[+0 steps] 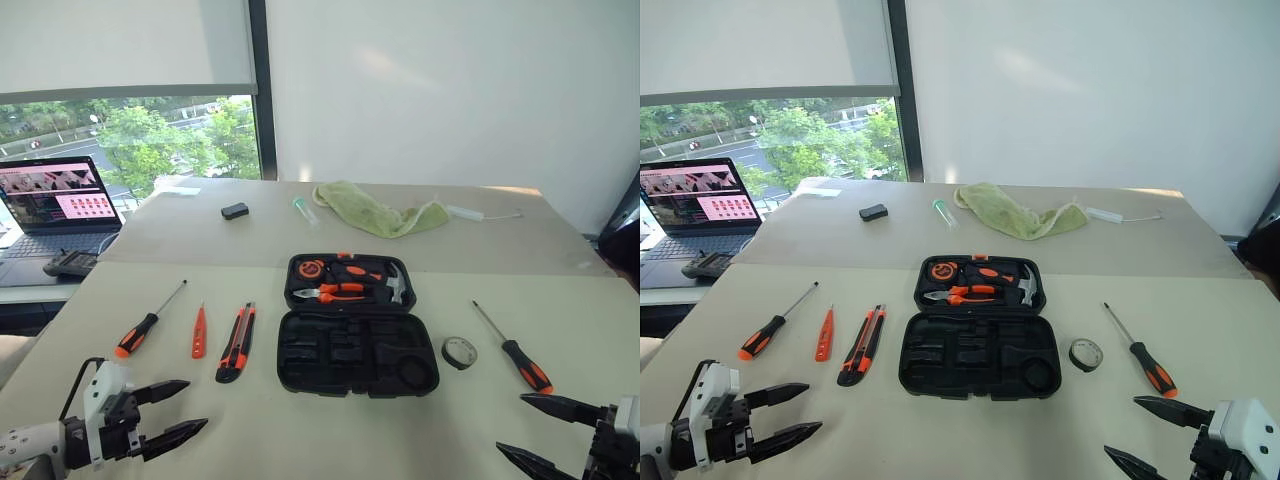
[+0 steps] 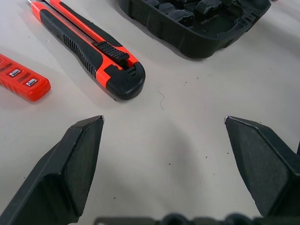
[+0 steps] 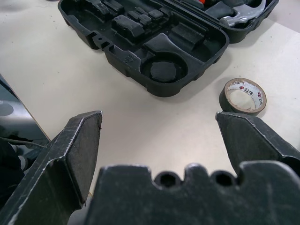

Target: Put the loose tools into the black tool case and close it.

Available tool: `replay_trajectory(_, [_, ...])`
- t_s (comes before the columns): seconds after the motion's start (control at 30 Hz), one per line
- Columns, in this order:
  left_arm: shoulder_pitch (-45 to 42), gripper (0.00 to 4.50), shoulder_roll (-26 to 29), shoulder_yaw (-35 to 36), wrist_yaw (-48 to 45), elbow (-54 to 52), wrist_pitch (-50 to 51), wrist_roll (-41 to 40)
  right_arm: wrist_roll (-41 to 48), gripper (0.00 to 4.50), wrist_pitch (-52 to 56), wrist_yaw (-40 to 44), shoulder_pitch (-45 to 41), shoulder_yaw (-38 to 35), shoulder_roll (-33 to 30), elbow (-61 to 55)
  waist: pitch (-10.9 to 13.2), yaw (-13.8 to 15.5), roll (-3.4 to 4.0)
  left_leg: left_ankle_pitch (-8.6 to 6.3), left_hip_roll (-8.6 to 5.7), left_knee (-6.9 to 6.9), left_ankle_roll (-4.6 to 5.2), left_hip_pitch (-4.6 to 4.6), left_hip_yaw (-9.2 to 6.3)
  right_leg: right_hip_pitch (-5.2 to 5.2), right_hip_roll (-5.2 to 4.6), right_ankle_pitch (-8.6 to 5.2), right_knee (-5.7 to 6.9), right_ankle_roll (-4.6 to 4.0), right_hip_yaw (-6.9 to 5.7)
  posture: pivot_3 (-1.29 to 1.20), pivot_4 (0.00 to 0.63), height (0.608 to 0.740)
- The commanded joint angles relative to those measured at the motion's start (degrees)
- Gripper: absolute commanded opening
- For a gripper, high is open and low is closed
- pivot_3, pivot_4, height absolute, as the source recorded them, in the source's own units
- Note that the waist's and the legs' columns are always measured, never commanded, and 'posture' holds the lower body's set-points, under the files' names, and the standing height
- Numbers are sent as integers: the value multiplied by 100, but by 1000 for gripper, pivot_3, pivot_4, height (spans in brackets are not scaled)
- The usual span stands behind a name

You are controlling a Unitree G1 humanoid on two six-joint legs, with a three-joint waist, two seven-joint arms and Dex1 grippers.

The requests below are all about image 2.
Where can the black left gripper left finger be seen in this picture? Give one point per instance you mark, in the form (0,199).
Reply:
(54,178)

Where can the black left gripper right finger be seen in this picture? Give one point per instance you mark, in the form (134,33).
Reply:
(264,164)

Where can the orange voltage tester pen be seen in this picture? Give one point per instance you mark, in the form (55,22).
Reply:
(21,82)

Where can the orange black utility knife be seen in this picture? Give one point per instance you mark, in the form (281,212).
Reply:
(77,44)

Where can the black plastic tool case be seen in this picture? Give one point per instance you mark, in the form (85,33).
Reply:
(199,44)

